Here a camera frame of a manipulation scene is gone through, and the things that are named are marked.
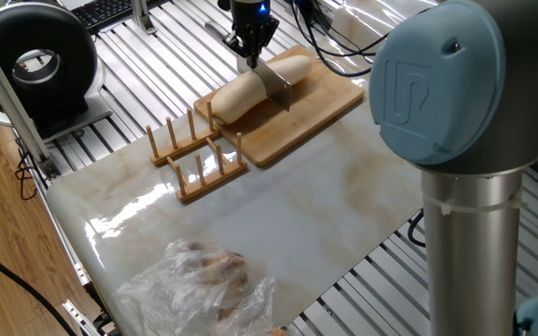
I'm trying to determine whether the white radish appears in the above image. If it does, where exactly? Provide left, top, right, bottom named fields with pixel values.
left=210, top=54, right=313, bottom=126

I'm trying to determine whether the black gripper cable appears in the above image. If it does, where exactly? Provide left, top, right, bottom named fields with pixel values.
left=290, top=0, right=391, bottom=78

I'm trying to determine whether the steel cleaver knife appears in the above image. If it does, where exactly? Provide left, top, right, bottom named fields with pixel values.
left=203, top=19, right=293, bottom=112

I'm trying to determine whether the black keyboard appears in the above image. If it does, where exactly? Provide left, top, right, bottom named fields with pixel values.
left=70, top=0, right=135, bottom=32

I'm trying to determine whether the aluminium frame post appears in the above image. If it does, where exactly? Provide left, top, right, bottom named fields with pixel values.
left=0, top=18, right=60, bottom=181
left=131, top=0, right=158, bottom=35

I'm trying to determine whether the wooden cutting board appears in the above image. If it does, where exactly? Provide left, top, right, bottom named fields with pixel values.
left=192, top=45, right=366, bottom=169

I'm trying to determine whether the marble pattern table mat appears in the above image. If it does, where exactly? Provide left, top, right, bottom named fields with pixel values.
left=44, top=0, right=443, bottom=336

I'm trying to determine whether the wooden peg rack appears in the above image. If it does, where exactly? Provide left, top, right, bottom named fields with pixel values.
left=145, top=100, right=249, bottom=205

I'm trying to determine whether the clear plastic bag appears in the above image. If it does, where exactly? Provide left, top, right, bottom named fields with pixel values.
left=112, top=237, right=279, bottom=336

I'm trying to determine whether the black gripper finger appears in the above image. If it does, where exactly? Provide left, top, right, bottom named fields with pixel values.
left=222, top=27, right=252, bottom=69
left=250, top=21, right=280, bottom=70

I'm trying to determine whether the thick black floor cable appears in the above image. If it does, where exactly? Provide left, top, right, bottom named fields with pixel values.
left=0, top=232, right=78, bottom=336

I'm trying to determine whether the pale brown mushroom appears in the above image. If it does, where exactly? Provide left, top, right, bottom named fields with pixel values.
left=217, top=279, right=250, bottom=321

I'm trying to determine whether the thin black floor cable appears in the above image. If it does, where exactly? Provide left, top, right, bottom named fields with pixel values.
left=14, top=148, right=39, bottom=202

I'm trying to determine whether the brown mushroom with dark cap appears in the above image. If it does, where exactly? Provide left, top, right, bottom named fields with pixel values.
left=189, top=240, right=249, bottom=281

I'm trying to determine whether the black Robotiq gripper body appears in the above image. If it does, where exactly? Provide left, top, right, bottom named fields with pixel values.
left=230, top=0, right=271, bottom=29

